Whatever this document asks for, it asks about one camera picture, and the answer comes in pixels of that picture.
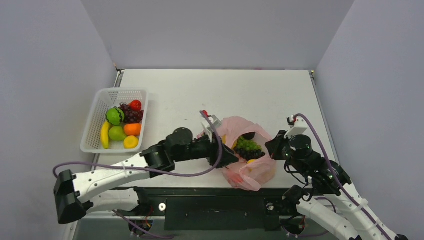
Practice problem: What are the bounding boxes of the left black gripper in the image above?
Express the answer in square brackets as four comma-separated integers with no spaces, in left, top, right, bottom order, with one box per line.
[173,130,239,168]

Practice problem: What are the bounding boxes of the pink plastic bag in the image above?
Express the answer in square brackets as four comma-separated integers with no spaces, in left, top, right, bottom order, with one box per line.
[217,116,277,192]

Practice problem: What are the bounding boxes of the green fake fruit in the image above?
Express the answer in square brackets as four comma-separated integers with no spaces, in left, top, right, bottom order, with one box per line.
[105,107,125,126]

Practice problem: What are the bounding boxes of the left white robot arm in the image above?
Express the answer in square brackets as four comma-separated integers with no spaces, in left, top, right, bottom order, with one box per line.
[53,127,239,225]

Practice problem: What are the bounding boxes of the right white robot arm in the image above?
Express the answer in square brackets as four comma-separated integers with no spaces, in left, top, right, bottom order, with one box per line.
[265,130,407,240]

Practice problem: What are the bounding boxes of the dark purple grapes in bag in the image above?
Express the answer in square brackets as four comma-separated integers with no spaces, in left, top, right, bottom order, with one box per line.
[234,148,266,161]

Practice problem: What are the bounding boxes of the orange fake fruit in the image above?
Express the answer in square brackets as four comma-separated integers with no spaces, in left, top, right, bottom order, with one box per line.
[123,123,142,137]

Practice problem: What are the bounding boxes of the yellow fake lemon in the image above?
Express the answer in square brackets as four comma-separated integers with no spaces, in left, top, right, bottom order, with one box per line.
[123,135,139,149]

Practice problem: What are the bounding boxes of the green fake grapes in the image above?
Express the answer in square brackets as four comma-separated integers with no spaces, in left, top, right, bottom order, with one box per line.
[235,136,262,151]

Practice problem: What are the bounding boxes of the purple fake grapes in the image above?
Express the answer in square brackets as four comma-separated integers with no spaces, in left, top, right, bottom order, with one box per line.
[118,103,144,124]

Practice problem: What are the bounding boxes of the red fake strawberry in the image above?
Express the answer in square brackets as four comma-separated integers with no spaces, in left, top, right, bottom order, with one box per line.
[128,99,143,112]

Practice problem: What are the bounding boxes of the green fake pear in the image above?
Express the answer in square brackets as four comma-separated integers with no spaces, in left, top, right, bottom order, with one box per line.
[108,126,127,142]

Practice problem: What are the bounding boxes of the yellow fake banana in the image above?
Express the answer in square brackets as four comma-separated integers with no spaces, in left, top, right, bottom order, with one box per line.
[100,120,111,149]

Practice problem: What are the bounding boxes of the white plastic basket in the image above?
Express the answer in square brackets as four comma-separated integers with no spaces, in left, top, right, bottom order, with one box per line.
[80,87,149,154]

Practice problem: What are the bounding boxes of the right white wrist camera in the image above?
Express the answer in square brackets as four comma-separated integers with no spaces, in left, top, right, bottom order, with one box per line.
[284,115,309,139]

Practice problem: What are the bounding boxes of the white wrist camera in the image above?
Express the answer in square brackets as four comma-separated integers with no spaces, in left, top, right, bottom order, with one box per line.
[284,115,309,139]
[201,115,222,143]

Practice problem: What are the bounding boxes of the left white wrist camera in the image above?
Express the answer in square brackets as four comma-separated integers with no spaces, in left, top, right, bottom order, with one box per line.
[201,115,222,143]

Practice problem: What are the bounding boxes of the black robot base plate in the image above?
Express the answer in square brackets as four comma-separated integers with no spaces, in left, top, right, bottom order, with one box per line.
[118,187,301,232]

